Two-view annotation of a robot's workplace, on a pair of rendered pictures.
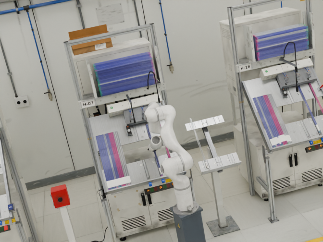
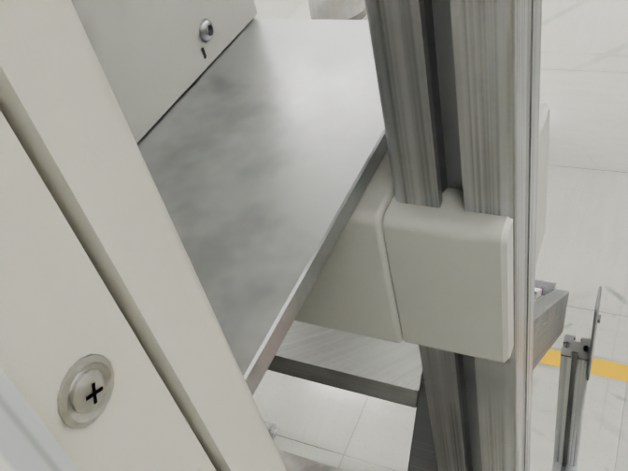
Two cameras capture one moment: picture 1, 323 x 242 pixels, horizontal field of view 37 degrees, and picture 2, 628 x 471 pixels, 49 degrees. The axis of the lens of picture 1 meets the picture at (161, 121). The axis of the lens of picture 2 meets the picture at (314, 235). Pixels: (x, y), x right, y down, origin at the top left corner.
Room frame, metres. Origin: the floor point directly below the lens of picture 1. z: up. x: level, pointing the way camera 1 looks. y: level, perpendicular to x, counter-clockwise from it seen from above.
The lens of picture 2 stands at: (4.18, 0.74, 1.53)
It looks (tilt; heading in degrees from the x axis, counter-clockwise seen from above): 42 degrees down; 223
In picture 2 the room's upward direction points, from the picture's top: 15 degrees counter-clockwise
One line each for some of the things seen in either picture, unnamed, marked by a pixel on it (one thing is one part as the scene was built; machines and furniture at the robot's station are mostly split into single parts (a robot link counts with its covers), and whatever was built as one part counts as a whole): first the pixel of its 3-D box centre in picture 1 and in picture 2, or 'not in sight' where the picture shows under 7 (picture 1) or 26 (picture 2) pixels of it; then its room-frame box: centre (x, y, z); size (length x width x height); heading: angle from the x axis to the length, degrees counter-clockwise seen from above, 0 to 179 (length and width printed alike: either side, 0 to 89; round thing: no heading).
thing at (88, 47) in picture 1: (102, 38); not in sight; (4.34, 0.39, 1.82); 0.68 x 0.30 x 0.20; 98
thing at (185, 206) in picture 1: (183, 197); not in sight; (3.05, -0.06, 0.79); 0.19 x 0.19 x 0.18
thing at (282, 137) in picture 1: (285, 130); not in sight; (4.21, -1.16, 0.65); 1.01 x 0.73 x 1.29; 8
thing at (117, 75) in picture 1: (125, 73); not in sight; (4.06, 0.24, 1.52); 0.51 x 0.13 x 0.27; 98
